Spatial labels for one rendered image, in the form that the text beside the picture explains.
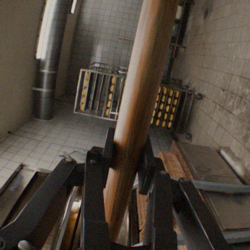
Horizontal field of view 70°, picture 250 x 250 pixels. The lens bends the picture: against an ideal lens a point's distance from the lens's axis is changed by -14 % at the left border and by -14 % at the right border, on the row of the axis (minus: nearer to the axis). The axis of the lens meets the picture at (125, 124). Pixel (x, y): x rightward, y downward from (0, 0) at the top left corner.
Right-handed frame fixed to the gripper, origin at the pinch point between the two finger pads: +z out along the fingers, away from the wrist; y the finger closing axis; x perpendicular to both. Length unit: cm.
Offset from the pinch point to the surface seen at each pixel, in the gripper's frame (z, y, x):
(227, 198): 80, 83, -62
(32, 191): 118, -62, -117
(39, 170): 151, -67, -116
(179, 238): 39, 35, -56
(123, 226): 98, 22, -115
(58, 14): 288, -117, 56
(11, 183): 120, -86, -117
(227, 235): 41, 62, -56
